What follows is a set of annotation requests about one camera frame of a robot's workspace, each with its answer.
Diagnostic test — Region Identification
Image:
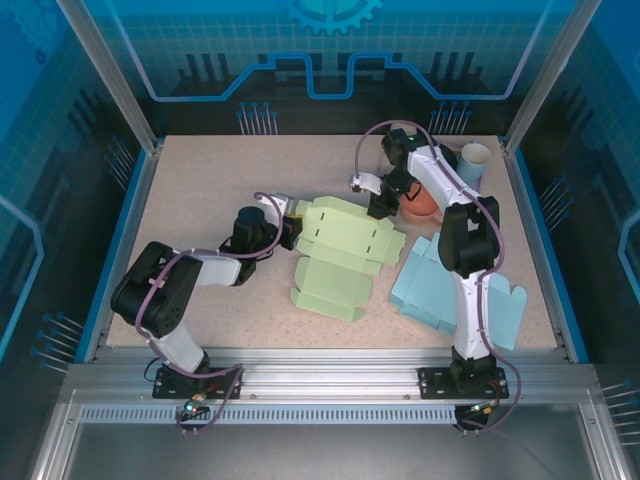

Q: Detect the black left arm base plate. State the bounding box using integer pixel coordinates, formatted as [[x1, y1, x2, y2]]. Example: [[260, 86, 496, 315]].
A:
[[152, 366, 245, 400]]

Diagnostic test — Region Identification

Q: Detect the green paper box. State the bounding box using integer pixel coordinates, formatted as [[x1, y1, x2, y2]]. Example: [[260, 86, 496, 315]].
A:
[[289, 195, 407, 324]]

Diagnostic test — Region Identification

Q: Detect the light blue paper box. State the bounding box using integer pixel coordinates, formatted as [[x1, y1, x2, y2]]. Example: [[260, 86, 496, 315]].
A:
[[389, 235, 529, 352]]

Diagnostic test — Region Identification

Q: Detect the aluminium side rail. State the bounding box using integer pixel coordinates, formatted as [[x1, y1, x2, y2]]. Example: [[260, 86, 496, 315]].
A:
[[82, 142, 166, 364], [499, 142, 576, 364]]

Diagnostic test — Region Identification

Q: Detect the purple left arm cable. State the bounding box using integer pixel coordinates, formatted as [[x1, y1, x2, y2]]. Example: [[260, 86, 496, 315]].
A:
[[133, 191, 289, 437]]

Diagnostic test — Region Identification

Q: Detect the aluminium frame post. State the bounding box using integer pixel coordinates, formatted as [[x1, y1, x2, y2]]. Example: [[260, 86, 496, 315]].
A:
[[55, 0, 165, 154], [501, 0, 599, 155]]

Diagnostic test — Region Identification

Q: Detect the aluminium front frame rail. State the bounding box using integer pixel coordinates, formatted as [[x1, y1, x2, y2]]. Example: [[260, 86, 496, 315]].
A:
[[64, 347, 601, 401]]

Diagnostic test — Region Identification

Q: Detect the grey metal bottom panel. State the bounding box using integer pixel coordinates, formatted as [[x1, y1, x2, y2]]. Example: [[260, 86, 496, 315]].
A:
[[62, 422, 601, 480]]

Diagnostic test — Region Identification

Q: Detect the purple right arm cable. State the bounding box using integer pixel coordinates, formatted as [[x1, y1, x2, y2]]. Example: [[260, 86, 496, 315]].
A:
[[352, 120, 522, 435]]

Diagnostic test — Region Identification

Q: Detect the orange ceramic cup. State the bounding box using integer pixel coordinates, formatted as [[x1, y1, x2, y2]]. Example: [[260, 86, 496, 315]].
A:
[[398, 182, 446, 226]]

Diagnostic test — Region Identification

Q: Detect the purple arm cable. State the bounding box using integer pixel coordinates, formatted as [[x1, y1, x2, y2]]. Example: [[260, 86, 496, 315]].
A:
[[133, 191, 289, 437], [352, 120, 522, 435]]

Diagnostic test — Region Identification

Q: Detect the slotted grey cable duct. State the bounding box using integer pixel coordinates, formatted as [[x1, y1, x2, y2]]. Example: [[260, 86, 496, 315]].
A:
[[78, 405, 460, 425]]

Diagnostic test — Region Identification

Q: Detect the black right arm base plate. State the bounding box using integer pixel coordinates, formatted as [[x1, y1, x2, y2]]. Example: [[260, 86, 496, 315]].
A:
[[417, 366, 512, 400]]

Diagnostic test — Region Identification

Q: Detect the light blue mug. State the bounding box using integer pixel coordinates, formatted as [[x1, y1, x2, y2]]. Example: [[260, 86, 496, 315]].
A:
[[458, 141, 493, 185]]

